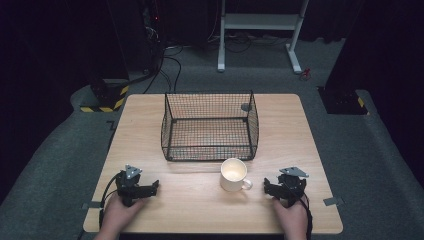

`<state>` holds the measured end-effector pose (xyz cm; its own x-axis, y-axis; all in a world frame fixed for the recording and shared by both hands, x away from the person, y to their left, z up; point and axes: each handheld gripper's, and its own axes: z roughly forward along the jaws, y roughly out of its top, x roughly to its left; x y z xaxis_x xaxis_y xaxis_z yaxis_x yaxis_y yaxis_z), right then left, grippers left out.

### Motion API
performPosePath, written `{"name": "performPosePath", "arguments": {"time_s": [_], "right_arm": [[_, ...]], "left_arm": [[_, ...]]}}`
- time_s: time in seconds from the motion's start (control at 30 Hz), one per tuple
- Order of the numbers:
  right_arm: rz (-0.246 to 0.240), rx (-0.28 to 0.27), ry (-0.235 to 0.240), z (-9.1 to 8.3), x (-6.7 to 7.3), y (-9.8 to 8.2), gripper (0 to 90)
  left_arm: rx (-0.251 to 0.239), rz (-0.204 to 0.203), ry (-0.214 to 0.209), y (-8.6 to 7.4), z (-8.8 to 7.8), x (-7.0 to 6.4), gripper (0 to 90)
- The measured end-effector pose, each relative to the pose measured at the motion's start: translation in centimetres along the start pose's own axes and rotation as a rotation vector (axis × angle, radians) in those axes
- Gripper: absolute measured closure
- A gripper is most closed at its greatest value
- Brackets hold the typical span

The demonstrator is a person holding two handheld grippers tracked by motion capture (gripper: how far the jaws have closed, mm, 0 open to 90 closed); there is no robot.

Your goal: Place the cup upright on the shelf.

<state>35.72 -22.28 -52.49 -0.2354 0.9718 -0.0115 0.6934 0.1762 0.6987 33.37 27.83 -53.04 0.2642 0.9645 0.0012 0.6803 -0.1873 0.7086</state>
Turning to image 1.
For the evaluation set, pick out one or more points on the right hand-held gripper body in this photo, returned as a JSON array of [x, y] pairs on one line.
[[291, 186]]

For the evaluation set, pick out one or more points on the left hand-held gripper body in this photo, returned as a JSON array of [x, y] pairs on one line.
[[129, 186]]

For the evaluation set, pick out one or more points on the person's left hand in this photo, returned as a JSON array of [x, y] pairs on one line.
[[117, 213]]

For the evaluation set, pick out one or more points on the person's right hand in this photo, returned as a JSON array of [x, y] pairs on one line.
[[290, 216]]

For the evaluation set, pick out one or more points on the white cup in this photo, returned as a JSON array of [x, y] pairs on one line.
[[233, 176]]

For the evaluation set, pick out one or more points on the grey tape strip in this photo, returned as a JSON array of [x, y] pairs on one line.
[[91, 205], [333, 201]]

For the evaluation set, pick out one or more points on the black yellow striped stand base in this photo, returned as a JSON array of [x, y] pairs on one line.
[[106, 98]]

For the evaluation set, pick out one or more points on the black stand base yellow mark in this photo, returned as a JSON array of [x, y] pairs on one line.
[[343, 101]]

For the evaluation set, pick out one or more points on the dark equipment rack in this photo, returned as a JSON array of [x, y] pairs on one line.
[[152, 33]]

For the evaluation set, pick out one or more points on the white metal stand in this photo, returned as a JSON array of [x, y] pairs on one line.
[[260, 21]]

